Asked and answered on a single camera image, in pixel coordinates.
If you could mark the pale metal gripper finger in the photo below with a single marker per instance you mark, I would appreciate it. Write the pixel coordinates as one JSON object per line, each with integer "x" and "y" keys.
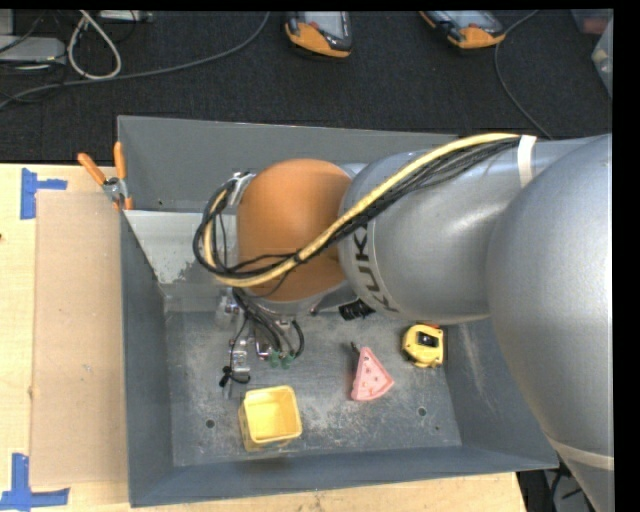
{"x": 239, "y": 375}
{"x": 240, "y": 352}

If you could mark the yellow square plastic cup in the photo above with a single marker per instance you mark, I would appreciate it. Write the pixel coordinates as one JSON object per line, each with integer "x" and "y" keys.
{"x": 272, "y": 419}

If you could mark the grey metal bin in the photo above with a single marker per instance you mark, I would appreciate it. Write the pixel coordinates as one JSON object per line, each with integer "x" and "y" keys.
{"x": 320, "y": 430}

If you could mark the pink toy wedge slice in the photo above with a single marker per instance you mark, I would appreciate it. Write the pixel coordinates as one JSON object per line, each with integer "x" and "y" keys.
{"x": 370, "y": 377}

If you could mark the yellow tape measure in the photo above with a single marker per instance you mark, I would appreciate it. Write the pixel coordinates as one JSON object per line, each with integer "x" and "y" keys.
{"x": 422, "y": 346}

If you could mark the pale brown cardboard board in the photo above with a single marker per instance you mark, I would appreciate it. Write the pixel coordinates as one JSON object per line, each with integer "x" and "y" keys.
{"x": 75, "y": 325}

